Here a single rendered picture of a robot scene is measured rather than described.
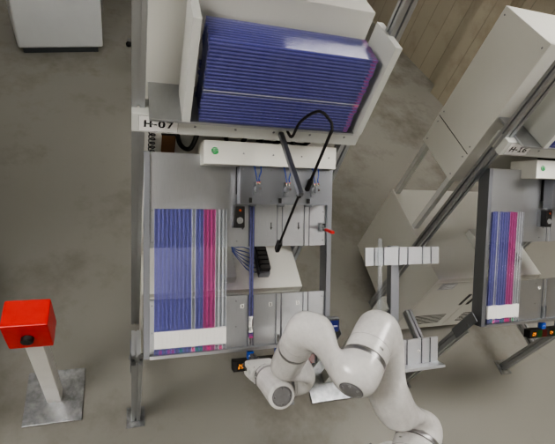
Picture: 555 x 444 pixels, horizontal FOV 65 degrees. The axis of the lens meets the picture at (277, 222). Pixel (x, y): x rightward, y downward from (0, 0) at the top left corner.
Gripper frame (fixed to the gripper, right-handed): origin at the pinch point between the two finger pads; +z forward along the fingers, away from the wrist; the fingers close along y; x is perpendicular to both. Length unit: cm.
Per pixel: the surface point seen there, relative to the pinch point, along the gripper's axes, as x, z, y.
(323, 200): 58, -1, 26
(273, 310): 15.9, 5.3, 9.1
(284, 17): 114, -21, 2
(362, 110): 88, -19, 31
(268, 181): 64, -1, 4
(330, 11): 116, -24, 17
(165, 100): 88, -7, -32
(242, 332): 8.4, 5.3, -2.8
